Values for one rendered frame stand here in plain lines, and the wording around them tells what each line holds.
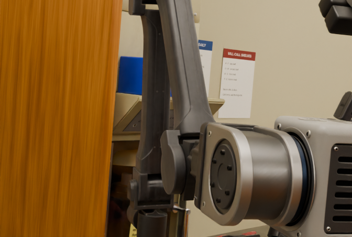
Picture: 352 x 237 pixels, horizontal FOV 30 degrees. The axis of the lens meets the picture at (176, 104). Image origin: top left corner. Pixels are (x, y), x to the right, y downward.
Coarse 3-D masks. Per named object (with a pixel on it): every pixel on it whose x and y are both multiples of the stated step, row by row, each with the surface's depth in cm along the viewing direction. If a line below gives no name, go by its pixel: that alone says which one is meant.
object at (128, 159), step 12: (120, 144) 163; (132, 144) 166; (120, 156) 164; (132, 156) 167; (120, 168) 164; (132, 168) 167; (120, 180) 165; (120, 192) 165; (120, 204) 165; (180, 204) 182; (108, 216) 163; (120, 216) 166; (168, 216) 179; (180, 216) 182; (108, 228) 163; (120, 228) 166; (168, 228) 179; (180, 228) 183
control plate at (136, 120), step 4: (140, 112) 157; (172, 112) 165; (136, 116) 158; (140, 116) 159; (172, 116) 167; (132, 120) 158; (136, 120) 159; (140, 120) 160; (172, 120) 169; (128, 124) 159; (132, 124) 160; (140, 124) 162; (172, 124) 170; (128, 128) 161; (132, 128) 162; (136, 128) 163; (140, 128) 164; (172, 128) 172
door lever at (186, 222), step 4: (176, 204) 180; (172, 208) 179; (176, 208) 179; (180, 208) 178; (184, 208) 177; (176, 212) 180; (184, 212) 177; (188, 212) 176; (184, 216) 177; (188, 216) 177; (184, 220) 177; (188, 220) 177; (184, 224) 177; (188, 224) 177; (184, 228) 177; (188, 228) 177; (184, 232) 177; (184, 236) 177
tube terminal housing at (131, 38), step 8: (128, 16) 163; (136, 16) 165; (128, 24) 163; (136, 24) 165; (120, 32) 161; (128, 32) 163; (136, 32) 165; (120, 40) 162; (128, 40) 164; (136, 40) 165; (120, 48) 162; (128, 48) 164; (136, 48) 166; (120, 56) 162; (128, 56) 164; (136, 56) 166; (112, 136) 163; (120, 136) 165; (128, 136) 167; (136, 136) 169
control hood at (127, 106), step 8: (120, 96) 156; (128, 96) 154; (136, 96) 153; (120, 104) 156; (128, 104) 154; (136, 104) 153; (216, 104) 174; (120, 112) 156; (128, 112) 155; (136, 112) 156; (120, 120) 156; (128, 120) 158; (120, 128) 159
